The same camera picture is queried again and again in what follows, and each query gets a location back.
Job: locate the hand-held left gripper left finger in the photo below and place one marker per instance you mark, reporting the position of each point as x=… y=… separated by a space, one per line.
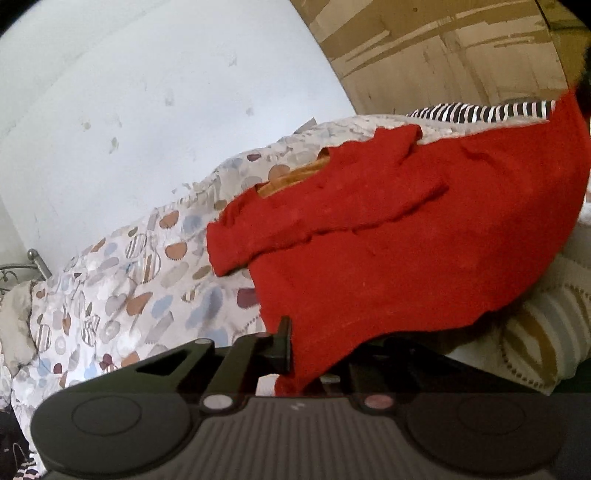
x=280 y=344

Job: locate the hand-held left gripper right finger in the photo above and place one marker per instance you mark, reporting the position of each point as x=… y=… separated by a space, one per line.
x=369 y=378

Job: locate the red long-sleeved dress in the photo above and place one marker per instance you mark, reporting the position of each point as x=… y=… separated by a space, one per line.
x=397 y=258

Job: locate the pile of black clothes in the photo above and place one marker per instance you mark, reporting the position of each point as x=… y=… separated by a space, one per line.
x=14 y=447

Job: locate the patterned quilt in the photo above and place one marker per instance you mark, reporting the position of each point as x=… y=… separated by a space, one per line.
x=138 y=286

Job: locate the metal bed headboard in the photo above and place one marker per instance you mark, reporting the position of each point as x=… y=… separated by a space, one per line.
x=32 y=263

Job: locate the beige scalloped-edge pillow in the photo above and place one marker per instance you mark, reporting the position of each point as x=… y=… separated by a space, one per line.
x=16 y=323

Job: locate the black and white striped sheet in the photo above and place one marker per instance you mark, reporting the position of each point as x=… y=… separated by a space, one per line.
x=480 y=111

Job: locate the wooden board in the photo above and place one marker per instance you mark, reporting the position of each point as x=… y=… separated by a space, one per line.
x=438 y=46

